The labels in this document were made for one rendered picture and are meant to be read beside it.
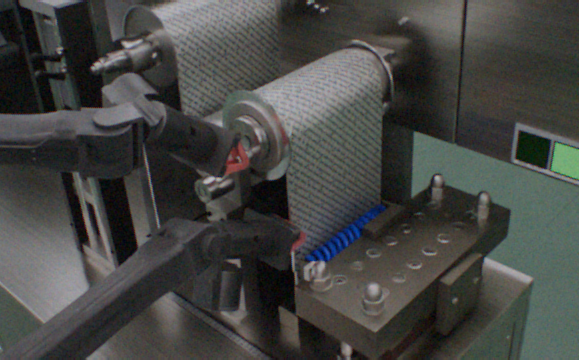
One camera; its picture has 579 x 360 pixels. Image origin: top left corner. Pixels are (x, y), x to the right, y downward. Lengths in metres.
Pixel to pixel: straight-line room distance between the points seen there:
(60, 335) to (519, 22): 0.78
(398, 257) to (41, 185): 0.93
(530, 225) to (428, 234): 1.89
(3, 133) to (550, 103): 0.78
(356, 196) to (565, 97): 0.38
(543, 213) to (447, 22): 2.07
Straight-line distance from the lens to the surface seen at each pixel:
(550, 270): 2.87
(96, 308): 0.85
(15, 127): 0.90
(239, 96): 1.06
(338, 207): 1.19
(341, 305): 1.08
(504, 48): 1.15
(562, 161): 1.17
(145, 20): 1.21
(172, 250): 0.90
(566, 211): 3.22
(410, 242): 1.20
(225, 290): 1.00
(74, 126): 0.87
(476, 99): 1.21
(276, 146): 1.03
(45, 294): 1.41
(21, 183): 1.79
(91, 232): 1.43
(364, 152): 1.20
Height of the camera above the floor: 1.75
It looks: 32 degrees down
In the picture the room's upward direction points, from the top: 4 degrees counter-clockwise
